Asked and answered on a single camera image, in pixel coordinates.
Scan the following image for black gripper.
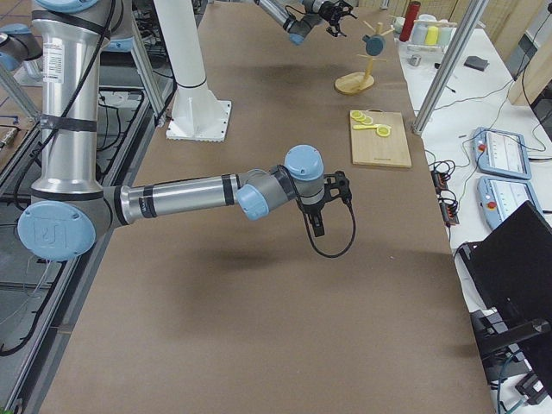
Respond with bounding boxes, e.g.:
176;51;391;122
317;0;356;38
298;198;325;237

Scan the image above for dark blue mug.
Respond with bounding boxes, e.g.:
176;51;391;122
362;34;386;57

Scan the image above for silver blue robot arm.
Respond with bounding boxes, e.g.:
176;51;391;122
254;0;356;45
17;1;329;261

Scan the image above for wooden cup storage rack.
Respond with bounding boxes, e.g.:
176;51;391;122
334;21;393;96

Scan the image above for small steel cup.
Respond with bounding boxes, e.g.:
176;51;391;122
409;54;422;67

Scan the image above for yellow cup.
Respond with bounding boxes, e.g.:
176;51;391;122
424;25;439;46

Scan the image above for red thermos bottle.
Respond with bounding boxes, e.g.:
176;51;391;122
399;1;421;42

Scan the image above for wooden cutting board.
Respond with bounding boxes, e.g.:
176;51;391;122
349;110;411;168

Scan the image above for yellow plastic knife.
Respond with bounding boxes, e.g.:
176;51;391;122
352;124;390;131

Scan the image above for lemon slice under knife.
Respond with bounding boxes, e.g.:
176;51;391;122
375;124;392;137

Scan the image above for blue teach pendant near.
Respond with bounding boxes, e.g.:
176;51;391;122
477;176;542;229

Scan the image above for blue teach pendant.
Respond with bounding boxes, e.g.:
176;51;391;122
477;176;542;229
472;127;532;180

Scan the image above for blue teach pendant far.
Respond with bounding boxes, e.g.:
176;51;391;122
472;127;532;180

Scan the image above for black laptop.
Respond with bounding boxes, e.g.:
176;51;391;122
460;201;551;392

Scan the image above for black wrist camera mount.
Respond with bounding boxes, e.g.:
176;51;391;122
323;171;352;206

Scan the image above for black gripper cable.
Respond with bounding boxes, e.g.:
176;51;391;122
275;164;357;260

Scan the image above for aluminium frame post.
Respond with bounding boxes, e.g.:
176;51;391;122
412;0;488;135

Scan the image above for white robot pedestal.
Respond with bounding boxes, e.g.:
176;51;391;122
154;0;231;142

